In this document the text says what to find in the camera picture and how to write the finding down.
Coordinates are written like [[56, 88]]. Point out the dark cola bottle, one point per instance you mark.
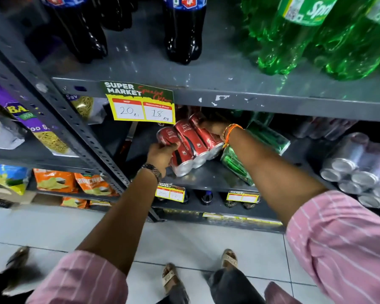
[[79, 31], [115, 12], [184, 31]]

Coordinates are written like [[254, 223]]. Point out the small yellow price tag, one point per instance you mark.
[[243, 197], [170, 193]]

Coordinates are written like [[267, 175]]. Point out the large yellow price tag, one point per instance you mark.
[[139, 104]]

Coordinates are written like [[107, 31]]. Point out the shrink-wrapped pack of red cans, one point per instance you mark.
[[190, 145]]

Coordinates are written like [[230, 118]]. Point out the yellow shelf edge strip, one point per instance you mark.
[[243, 219]]

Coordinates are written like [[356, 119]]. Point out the shrink-wrapped pack of green cans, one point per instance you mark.
[[236, 166], [267, 137]]

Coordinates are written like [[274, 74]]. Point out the beige right sandal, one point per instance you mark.
[[229, 258]]

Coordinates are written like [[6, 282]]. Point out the grey metal shelf rack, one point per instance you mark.
[[209, 85]]

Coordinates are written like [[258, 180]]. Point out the clear noodle snack packet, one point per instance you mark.
[[87, 107]]

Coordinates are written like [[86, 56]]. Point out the shrink-wrapped pack of silver cans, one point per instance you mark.
[[361, 172]]

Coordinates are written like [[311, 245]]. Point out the person's left hand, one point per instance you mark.
[[160, 156]]

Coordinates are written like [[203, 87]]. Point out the orange chip packet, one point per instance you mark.
[[93, 185], [73, 202], [55, 181]]

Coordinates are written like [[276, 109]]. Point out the silver metal wrist watch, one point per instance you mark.
[[152, 170]]

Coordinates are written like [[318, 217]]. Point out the person's right forearm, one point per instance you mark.
[[266, 174]]

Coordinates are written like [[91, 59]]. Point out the purple noodle snack packet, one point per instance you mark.
[[28, 123]]

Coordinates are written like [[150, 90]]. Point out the person's left forearm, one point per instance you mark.
[[118, 218]]

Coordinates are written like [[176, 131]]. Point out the beige sandal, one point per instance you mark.
[[229, 258], [170, 278]]

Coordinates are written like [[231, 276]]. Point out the pink striped shirt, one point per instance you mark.
[[345, 250]]

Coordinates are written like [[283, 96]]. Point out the shrink-wrapped pack of pale cans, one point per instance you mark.
[[323, 127]]

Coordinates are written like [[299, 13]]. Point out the beige left sandal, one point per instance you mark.
[[170, 278]]

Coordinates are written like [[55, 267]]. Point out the person's right fingers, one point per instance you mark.
[[206, 124]]

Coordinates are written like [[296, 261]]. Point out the person's left fingers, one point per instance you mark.
[[170, 146]]

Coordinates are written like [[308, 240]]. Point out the person's right hand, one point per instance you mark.
[[216, 128]]

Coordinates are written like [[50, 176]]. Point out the green soda bottle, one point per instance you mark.
[[327, 37], [288, 41], [258, 18], [361, 50]]

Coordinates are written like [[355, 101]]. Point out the dark trousers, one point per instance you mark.
[[231, 286]]

